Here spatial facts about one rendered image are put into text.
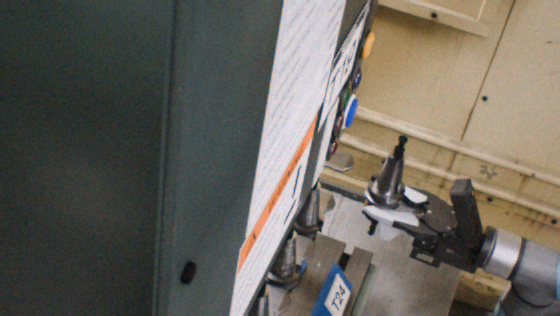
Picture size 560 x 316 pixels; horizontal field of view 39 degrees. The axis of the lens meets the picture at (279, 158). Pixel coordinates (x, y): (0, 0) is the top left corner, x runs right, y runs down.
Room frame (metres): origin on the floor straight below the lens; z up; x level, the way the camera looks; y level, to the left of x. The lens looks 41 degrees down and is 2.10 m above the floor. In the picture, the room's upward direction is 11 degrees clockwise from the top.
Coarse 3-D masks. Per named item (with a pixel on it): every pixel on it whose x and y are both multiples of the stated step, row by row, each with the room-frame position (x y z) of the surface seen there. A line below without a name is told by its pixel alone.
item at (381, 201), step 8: (368, 184) 0.97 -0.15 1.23; (368, 192) 0.96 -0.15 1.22; (376, 192) 0.95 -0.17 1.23; (400, 192) 0.97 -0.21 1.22; (368, 200) 0.95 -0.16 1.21; (376, 200) 0.95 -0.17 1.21; (384, 200) 0.94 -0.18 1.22; (392, 200) 0.94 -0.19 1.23; (400, 200) 0.95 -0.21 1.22; (384, 208) 0.94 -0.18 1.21; (392, 208) 0.94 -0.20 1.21
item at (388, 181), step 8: (392, 152) 0.98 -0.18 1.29; (392, 160) 0.96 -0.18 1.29; (400, 160) 0.96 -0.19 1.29; (384, 168) 0.96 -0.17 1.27; (392, 168) 0.96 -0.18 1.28; (400, 168) 0.96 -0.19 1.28; (376, 176) 0.97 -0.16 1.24; (384, 176) 0.96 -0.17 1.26; (392, 176) 0.95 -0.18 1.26; (400, 176) 0.96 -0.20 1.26; (376, 184) 0.96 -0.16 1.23; (384, 184) 0.95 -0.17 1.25; (392, 184) 0.95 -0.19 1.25; (400, 184) 0.96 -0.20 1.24; (384, 192) 0.95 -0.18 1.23; (392, 192) 0.95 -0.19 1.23
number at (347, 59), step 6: (354, 42) 0.57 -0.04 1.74; (354, 48) 0.58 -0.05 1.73; (348, 54) 0.55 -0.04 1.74; (342, 60) 0.53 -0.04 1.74; (348, 60) 0.56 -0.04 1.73; (342, 66) 0.54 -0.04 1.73; (348, 66) 0.57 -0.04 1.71; (342, 72) 0.55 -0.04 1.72; (348, 72) 0.58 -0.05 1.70; (342, 78) 0.55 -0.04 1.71; (336, 90) 0.54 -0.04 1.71
